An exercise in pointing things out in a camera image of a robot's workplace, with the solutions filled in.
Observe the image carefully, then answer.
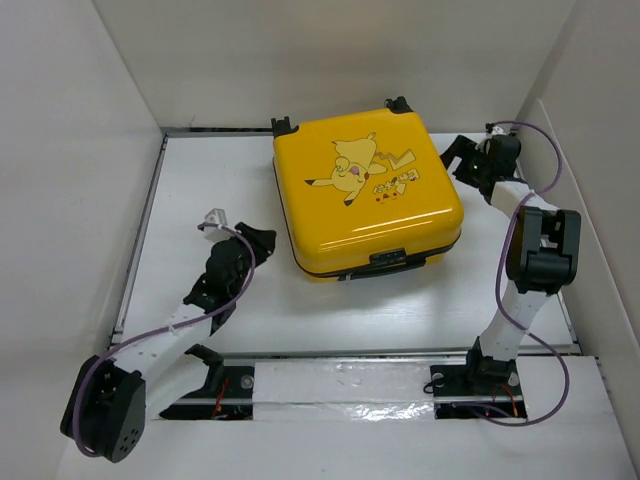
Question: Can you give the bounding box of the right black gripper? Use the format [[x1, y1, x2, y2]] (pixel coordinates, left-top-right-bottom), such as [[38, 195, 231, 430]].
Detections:
[[430, 135, 491, 188]]

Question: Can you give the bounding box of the yellow Pikachu suitcase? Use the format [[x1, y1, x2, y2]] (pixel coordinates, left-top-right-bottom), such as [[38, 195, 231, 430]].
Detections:
[[271, 96, 464, 281]]

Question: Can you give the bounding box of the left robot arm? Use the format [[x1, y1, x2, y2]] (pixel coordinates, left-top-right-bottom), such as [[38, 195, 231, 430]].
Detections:
[[60, 222, 277, 463]]

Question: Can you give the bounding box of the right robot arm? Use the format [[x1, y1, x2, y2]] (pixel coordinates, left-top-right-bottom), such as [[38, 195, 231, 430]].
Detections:
[[429, 134, 581, 398]]

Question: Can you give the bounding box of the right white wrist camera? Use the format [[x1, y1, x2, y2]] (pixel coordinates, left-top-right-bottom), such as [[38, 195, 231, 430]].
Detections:
[[485, 121, 517, 139]]

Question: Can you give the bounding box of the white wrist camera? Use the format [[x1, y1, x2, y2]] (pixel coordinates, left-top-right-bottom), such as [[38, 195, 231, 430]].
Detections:
[[485, 121, 517, 139], [198, 208, 228, 234]]

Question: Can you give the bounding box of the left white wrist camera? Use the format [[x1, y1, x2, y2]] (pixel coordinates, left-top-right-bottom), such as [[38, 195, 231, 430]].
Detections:
[[198, 208, 228, 234]]

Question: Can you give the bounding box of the metal base rail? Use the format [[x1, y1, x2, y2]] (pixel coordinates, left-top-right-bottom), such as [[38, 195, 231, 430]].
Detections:
[[151, 358, 527, 423]]

